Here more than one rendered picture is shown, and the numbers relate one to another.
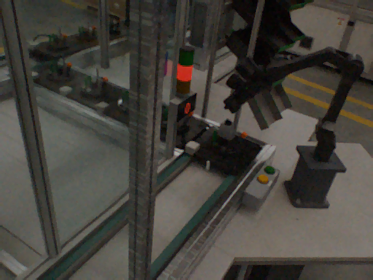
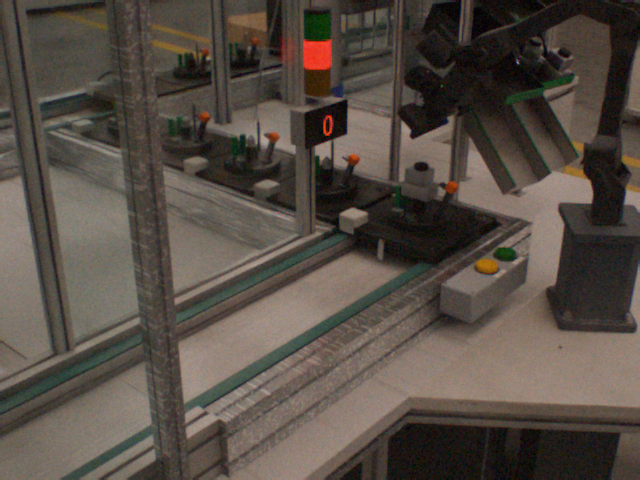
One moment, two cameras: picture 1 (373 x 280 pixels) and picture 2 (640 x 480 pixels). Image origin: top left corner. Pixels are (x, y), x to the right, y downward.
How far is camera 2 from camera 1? 48 cm
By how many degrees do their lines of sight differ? 14
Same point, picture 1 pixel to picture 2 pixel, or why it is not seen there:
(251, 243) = (451, 378)
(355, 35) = not seen: outside the picture
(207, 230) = (351, 333)
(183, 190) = (325, 288)
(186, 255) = (300, 365)
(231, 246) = (407, 380)
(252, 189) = (459, 282)
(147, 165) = (130, 34)
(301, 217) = (569, 345)
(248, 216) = (455, 340)
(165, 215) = (279, 320)
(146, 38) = not seen: outside the picture
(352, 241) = not seen: outside the picture
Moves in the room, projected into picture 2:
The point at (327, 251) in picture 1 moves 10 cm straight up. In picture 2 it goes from (612, 396) to (622, 345)
